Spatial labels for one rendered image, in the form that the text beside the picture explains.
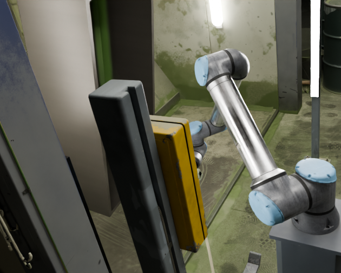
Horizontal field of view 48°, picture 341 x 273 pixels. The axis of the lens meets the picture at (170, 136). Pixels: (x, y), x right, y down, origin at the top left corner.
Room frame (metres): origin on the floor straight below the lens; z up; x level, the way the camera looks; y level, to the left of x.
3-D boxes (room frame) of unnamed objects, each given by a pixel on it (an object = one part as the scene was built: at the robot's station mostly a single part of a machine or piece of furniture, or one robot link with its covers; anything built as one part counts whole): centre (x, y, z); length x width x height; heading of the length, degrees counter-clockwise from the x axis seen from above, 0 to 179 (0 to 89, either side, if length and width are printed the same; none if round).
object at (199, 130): (1.85, -0.15, 0.78); 0.12 x 0.09 x 0.12; 107
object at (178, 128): (0.56, 0.03, 1.42); 0.12 x 0.06 x 0.26; 55
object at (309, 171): (1.17, -0.52, 0.83); 0.17 x 0.15 x 0.18; 107
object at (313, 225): (1.18, -0.53, 0.69); 0.19 x 0.19 x 0.10
